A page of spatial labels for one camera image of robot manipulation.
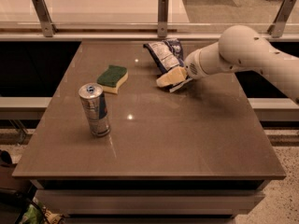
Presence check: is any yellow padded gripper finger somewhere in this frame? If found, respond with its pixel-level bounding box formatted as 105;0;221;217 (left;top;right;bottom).
156;66;187;87

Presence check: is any blue chip bag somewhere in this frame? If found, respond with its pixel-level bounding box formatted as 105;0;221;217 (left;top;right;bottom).
143;38;193;93

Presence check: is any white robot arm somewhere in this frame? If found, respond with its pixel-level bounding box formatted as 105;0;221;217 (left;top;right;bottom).
156;25;299;104

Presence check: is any green bag on floor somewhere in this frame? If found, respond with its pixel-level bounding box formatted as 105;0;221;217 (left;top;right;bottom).
19;199;64;224

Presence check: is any green yellow sponge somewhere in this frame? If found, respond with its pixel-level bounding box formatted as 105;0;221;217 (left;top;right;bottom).
97;65;128;94

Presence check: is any brown table with drawer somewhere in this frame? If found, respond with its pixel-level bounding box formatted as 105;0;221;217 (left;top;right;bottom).
14;41;285;216

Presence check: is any silver blue energy drink can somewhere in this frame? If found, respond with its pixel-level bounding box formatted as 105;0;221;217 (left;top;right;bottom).
78;83;110;137

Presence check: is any middle metal railing bracket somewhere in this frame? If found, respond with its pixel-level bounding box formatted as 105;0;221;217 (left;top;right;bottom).
157;0;169;37

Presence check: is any metal railing bracket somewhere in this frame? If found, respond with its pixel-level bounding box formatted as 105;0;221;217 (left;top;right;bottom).
157;0;169;37
32;0;56;37
267;0;297;38

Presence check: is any right metal railing bracket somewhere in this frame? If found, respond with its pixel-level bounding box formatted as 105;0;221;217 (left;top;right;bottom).
267;0;297;38

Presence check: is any left metal railing bracket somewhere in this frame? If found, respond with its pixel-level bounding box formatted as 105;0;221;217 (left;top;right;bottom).
32;0;56;37

